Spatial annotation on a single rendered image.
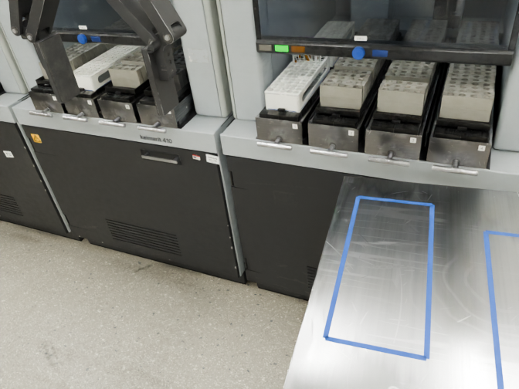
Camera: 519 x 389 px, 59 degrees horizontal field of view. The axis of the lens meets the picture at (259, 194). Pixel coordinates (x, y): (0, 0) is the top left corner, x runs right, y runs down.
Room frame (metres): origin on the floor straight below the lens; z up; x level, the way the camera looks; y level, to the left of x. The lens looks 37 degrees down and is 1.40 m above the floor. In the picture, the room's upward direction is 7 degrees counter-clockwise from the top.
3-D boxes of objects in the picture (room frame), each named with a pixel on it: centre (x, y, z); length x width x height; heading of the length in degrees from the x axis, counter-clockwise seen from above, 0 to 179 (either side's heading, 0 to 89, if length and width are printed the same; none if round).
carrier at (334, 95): (1.11, -0.25, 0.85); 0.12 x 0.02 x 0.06; 63
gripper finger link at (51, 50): (0.51, 0.20, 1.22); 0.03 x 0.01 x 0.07; 152
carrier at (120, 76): (1.44, 0.38, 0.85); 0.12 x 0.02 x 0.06; 63
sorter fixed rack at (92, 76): (1.60, 0.47, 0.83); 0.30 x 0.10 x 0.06; 152
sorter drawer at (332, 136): (1.32, -0.36, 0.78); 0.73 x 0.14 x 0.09; 152
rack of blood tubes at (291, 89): (1.27, -0.16, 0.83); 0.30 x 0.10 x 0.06; 152
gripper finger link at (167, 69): (0.43, 0.07, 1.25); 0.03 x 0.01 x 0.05; 62
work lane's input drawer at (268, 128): (1.39, -0.22, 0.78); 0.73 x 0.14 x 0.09; 152
